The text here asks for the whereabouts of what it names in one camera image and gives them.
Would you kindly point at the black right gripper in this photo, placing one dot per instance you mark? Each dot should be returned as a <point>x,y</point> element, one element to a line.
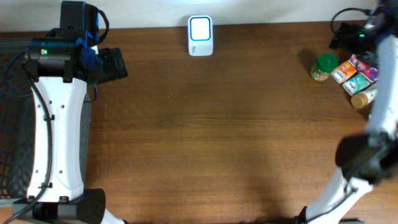
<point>343,35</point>

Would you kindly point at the brown lid sauce jar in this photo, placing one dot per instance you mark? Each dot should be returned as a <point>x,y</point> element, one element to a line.
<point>324,66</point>

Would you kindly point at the grey plastic mesh basket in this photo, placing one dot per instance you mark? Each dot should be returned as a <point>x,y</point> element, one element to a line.
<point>17,123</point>

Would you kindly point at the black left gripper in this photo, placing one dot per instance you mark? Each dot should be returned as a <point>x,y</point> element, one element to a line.
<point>107,73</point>

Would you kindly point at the red purple pad package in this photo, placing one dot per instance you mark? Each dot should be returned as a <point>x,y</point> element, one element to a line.
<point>368,71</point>

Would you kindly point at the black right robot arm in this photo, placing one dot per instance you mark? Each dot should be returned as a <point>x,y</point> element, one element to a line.
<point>364,161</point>

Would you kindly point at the orange tissue pack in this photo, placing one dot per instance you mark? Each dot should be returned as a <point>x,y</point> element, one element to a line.
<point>343,72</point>

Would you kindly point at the cream tube gold cap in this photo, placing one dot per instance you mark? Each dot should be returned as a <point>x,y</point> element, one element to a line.
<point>364,97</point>

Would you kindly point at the teal tissue pack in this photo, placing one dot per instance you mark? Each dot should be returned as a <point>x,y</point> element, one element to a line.
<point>355,84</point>

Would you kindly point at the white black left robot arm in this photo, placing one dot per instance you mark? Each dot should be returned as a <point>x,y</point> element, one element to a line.
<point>59,68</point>

